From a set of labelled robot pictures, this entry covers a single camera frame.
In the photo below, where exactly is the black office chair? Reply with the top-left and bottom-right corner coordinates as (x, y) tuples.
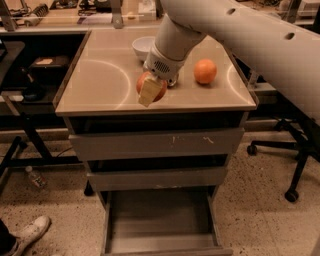
(246, 116), (320, 203)

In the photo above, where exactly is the white sneaker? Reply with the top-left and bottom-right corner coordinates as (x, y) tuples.
(8, 216), (51, 256)

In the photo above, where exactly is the white bowl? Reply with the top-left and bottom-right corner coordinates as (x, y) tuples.
(132, 36), (155, 62)

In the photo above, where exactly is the red apple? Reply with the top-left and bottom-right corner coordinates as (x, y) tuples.
(135, 70), (168, 103)

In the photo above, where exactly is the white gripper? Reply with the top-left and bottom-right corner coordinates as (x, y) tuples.
(137, 43), (186, 108)

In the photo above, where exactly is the orange fruit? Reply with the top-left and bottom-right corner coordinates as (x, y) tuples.
(193, 59), (217, 84)

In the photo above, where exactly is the black joystick device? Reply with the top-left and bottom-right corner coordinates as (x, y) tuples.
(21, 67), (46, 102)

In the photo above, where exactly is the bottom open grey drawer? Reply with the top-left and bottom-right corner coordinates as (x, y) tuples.
(101, 188), (233, 256)

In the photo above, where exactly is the grey drawer cabinet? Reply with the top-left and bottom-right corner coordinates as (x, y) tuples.
(52, 25), (259, 256)

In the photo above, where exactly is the plastic water bottle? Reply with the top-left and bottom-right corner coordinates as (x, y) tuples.
(25, 166), (47, 189)

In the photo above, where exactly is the crushed soda can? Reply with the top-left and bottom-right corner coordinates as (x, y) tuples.
(167, 74), (179, 87)

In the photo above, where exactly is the top grey drawer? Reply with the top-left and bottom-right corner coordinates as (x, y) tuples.
(69, 128), (244, 161)

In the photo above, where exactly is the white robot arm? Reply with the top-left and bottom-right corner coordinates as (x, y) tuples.
(145, 0), (320, 123)

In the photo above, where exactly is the black box with label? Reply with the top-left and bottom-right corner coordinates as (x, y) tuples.
(29, 55), (70, 77)

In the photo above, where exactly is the middle grey drawer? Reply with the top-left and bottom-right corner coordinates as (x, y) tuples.
(87, 167), (227, 191)

